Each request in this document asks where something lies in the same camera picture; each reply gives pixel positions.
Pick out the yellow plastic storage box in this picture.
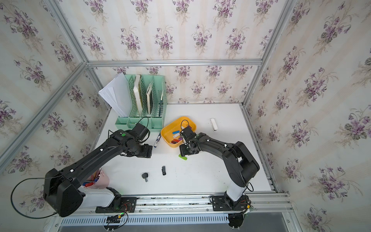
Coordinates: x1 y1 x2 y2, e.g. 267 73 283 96
160 117 197 148

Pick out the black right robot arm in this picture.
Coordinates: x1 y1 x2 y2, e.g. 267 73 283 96
179 126 260 204

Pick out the green mesh file organizer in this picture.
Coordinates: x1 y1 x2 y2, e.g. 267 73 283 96
115 74 167 132

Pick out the black silver swivel usb drive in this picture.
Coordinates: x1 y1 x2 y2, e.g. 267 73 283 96
161 166 166 176

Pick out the pink pen cup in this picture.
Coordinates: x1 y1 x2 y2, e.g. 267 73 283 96
82 169 110 189

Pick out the white paper stack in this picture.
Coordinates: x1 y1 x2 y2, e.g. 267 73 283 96
98 73 132 118

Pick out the white stapler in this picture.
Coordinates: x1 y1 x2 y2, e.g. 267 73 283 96
210 118 218 131

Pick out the blue white marker pen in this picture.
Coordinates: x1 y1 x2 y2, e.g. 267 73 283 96
154 134 161 148

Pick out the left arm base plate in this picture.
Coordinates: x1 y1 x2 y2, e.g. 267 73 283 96
95 197 137 214

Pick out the black round key usb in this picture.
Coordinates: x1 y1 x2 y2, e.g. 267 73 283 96
142 173 148 182

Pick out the white book in organizer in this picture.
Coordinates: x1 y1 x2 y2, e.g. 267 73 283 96
133 74 143 116

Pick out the tan notebook in organizer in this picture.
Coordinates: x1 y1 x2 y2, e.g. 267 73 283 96
146 84 153 115

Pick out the red usb drive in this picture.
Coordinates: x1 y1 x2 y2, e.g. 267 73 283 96
171 139 182 144

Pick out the green usb drive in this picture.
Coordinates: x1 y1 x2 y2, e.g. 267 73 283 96
178 154 187 160

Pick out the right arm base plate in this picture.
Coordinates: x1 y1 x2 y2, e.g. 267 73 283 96
209 194 251 211

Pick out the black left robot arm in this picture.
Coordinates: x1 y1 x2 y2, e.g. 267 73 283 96
43 123 153 217

